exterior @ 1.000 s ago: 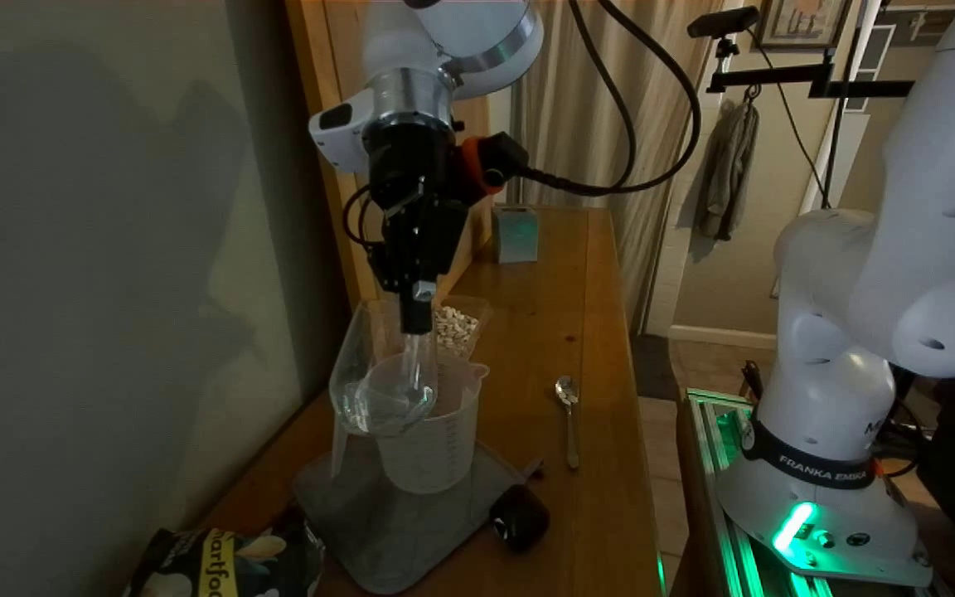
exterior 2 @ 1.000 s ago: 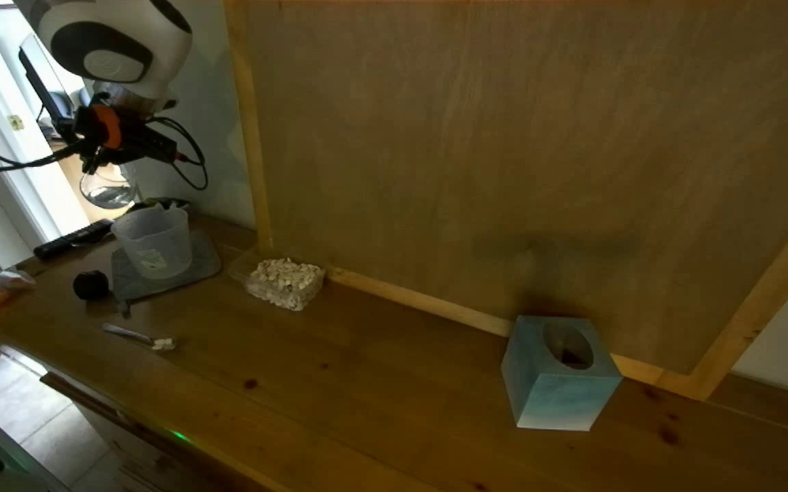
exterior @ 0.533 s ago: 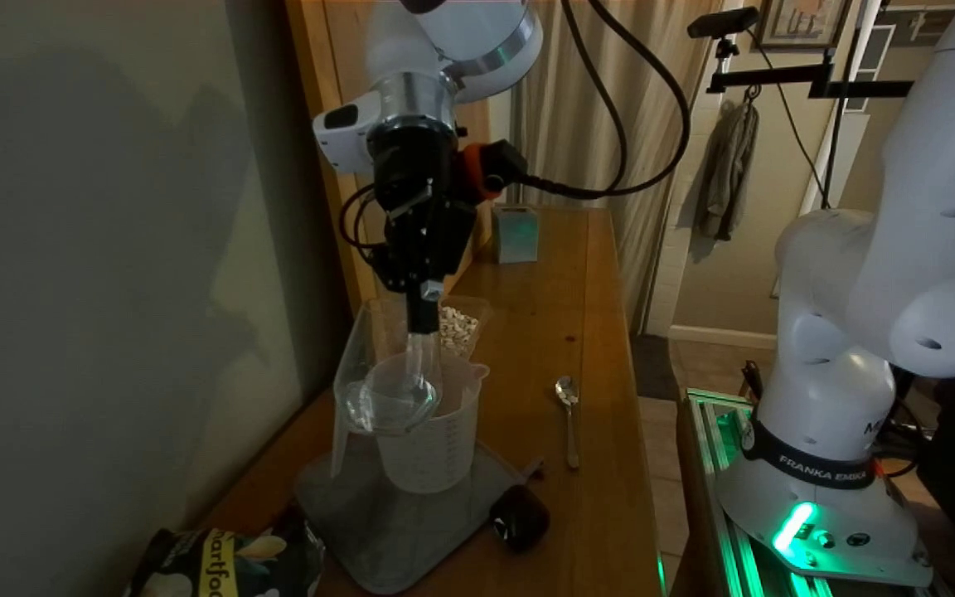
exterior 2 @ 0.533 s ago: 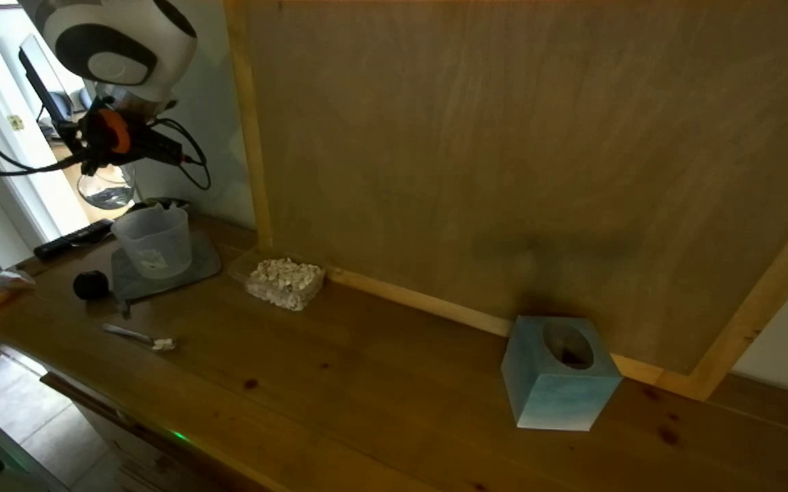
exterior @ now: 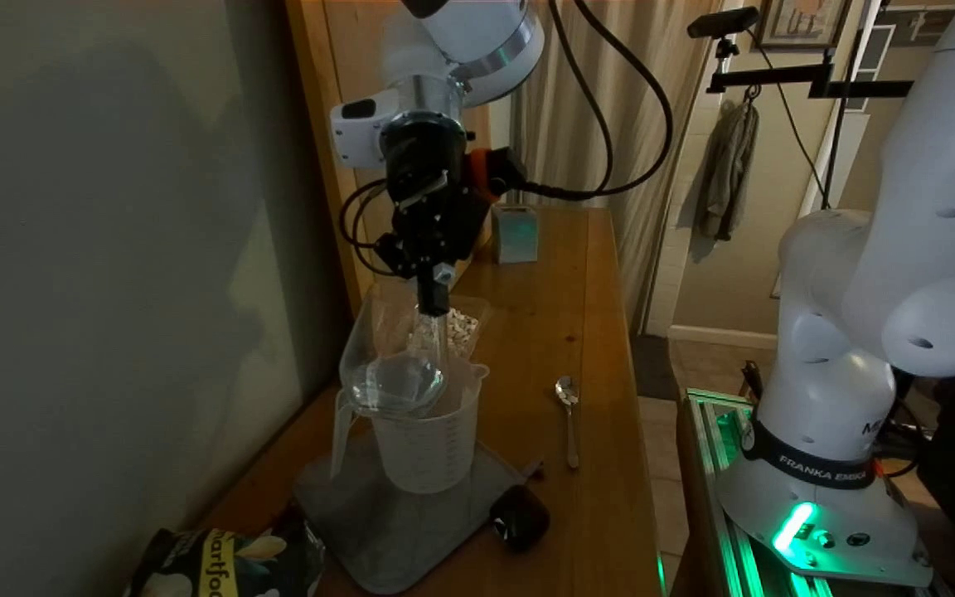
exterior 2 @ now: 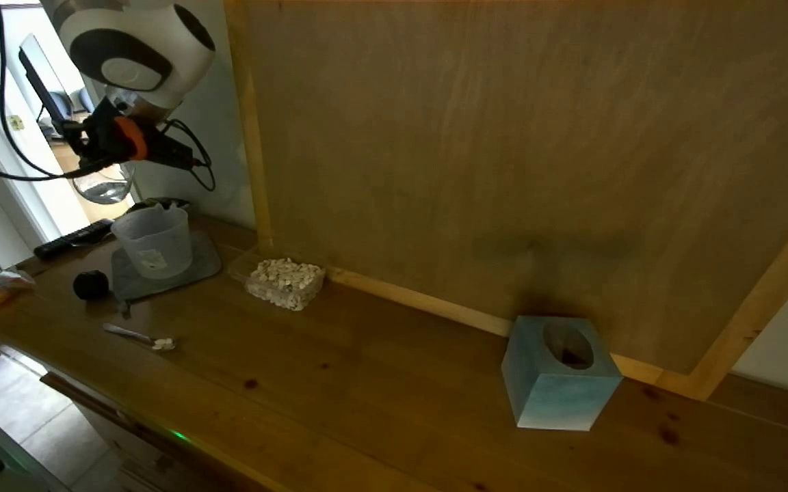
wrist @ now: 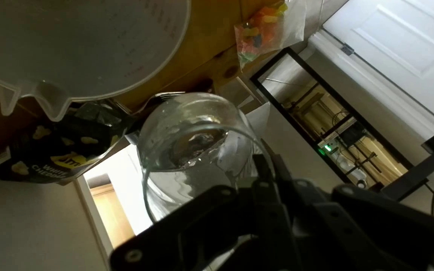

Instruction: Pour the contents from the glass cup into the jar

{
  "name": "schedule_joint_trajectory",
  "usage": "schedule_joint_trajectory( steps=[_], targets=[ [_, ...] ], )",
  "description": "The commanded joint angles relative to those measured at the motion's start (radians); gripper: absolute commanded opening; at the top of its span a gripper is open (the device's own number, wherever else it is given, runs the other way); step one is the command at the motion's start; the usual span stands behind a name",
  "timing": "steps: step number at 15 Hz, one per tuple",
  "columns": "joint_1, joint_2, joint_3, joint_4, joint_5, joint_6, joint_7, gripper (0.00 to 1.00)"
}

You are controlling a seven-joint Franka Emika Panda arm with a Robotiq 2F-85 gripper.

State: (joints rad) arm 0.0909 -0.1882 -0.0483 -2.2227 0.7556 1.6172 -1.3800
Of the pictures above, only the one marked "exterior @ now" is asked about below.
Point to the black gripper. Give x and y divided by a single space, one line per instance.
433 208

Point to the clear glass cup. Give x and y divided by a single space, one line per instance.
397 360

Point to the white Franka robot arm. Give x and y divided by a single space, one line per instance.
911 277

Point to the blue tissue box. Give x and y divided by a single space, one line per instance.
517 232

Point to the translucent plastic measuring jug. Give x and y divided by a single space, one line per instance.
430 448

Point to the beige curtain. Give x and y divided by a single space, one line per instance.
612 242

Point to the metal spoon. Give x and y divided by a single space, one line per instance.
569 419

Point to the grey square pot holder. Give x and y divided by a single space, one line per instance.
413 530

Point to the small black rounded object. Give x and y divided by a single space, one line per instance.
517 518

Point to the hanging grey towel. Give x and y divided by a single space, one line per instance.
726 176

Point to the printed snack bag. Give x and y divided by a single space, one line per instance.
223 558

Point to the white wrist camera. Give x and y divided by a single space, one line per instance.
365 126

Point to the green lit metal frame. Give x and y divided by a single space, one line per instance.
719 442

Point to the black stereo camera bar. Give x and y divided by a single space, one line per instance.
719 22

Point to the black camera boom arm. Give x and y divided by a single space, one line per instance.
770 78

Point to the sketch picture in dark frame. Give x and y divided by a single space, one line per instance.
799 22

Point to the dark lattice wall frame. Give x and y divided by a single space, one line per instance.
869 67

